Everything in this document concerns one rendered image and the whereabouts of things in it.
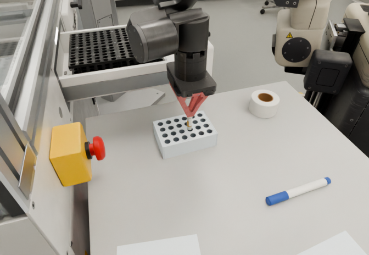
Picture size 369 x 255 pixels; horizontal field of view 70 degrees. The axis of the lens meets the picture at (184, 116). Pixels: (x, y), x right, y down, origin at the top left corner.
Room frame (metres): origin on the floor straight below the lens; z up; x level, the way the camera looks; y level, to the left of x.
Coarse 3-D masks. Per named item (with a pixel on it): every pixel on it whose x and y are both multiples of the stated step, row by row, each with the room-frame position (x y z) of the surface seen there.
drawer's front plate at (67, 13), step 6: (66, 0) 0.87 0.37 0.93; (72, 0) 1.01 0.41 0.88; (66, 6) 0.81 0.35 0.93; (66, 12) 0.76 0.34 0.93; (72, 12) 0.90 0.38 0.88; (66, 18) 0.76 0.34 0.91; (72, 18) 0.85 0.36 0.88; (66, 24) 0.76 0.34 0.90; (72, 24) 0.81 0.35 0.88; (66, 30) 0.75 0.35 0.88; (72, 30) 0.77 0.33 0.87
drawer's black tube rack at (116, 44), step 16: (96, 32) 0.70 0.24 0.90; (112, 32) 0.69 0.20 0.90; (80, 48) 0.60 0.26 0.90; (96, 48) 0.60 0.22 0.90; (112, 48) 0.61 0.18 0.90; (128, 48) 0.61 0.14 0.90; (80, 64) 0.53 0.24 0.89; (96, 64) 0.53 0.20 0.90; (112, 64) 0.57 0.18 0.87; (128, 64) 0.57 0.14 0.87
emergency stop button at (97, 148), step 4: (96, 136) 0.30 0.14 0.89; (96, 140) 0.29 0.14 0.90; (100, 140) 0.30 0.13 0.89; (92, 144) 0.29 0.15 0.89; (96, 144) 0.29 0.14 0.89; (100, 144) 0.29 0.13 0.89; (92, 148) 0.29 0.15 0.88; (96, 148) 0.28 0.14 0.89; (100, 148) 0.28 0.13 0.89; (104, 148) 0.29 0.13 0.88; (92, 152) 0.28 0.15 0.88; (96, 152) 0.28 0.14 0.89; (100, 152) 0.28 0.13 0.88; (104, 152) 0.29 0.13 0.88; (96, 156) 0.27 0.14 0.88; (100, 156) 0.28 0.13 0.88; (104, 156) 0.28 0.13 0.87
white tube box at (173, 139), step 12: (156, 120) 0.45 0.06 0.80; (168, 120) 0.45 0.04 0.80; (180, 120) 0.45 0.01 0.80; (192, 120) 0.45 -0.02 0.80; (204, 120) 0.45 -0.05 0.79; (156, 132) 0.41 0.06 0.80; (168, 132) 0.41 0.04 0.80; (180, 132) 0.42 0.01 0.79; (192, 132) 0.41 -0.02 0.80; (204, 132) 0.41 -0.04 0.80; (216, 132) 0.41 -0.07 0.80; (168, 144) 0.38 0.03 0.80; (180, 144) 0.38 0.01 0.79; (192, 144) 0.39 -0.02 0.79; (204, 144) 0.40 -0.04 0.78; (216, 144) 0.41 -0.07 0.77; (168, 156) 0.37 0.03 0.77
